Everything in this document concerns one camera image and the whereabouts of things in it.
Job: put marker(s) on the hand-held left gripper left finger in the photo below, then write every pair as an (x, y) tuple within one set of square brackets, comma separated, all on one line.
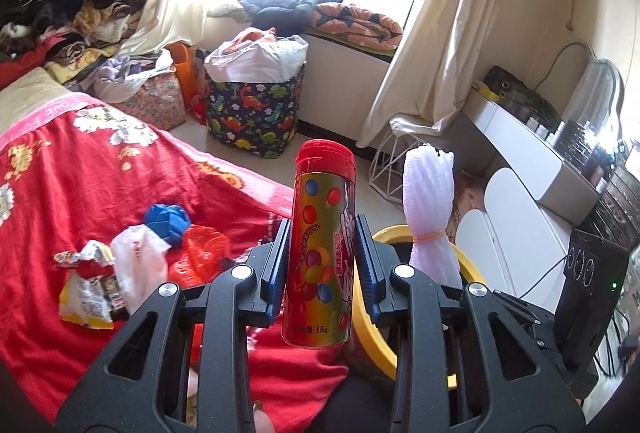
[(277, 273)]

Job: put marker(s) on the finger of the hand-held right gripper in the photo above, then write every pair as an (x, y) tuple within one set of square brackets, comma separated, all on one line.
[(537, 325)]

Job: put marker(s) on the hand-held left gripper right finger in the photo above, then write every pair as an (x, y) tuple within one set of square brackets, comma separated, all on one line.
[(367, 273)]

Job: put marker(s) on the red candy can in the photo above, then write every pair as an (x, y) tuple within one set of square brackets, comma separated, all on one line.
[(320, 213)]

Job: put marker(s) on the red plastic bag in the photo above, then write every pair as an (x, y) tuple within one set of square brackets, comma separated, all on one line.
[(200, 253)]

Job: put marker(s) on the yellow-rimmed trash bin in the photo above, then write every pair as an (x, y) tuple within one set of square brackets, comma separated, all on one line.
[(375, 353)]

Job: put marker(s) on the white foam net roll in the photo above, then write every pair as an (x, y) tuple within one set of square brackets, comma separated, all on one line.
[(430, 193)]

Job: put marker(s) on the cardboard box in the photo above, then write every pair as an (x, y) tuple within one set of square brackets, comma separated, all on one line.
[(467, 208)]

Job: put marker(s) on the blue crumpled glove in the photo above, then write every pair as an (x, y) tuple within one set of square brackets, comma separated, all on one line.
[(167, 223)]

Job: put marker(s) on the white vanity desk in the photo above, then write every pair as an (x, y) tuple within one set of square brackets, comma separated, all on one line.
[(520, 148)]

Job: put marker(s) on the dinosaur print storage basket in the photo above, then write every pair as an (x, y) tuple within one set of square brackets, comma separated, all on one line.
[(250, 113)]

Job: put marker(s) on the curved vanity mirror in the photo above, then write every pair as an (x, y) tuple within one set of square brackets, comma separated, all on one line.
[(595, 103)]

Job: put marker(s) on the white yellow snack wrapper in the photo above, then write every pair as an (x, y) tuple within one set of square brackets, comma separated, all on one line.
[(85, 298)]

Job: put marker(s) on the large white plastic bag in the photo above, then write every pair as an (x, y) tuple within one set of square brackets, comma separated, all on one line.
[(260, 63)]

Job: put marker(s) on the red printed blanket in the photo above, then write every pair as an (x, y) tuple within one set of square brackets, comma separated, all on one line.
[(75, 213)]

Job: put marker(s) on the pink floral storage box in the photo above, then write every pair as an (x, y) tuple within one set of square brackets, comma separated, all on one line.
[(155, 100)]

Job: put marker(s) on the black cosmetic case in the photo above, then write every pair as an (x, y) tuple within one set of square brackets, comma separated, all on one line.
[(510, 88)]

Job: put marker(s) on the orange bag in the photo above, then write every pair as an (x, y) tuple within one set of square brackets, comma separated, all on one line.
[(182, 68)]

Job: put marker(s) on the pale crumpled clothes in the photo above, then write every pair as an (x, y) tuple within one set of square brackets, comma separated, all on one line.
[(125, 75)]

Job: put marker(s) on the orange patterned quilt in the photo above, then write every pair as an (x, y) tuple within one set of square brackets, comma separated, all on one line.
[(360, 20)]

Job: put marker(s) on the cushions on window sill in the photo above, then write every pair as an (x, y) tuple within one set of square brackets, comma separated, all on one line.
[(280, 13)]

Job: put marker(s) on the beige bed sheet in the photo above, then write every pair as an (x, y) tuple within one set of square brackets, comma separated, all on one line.
[(30, 98)]

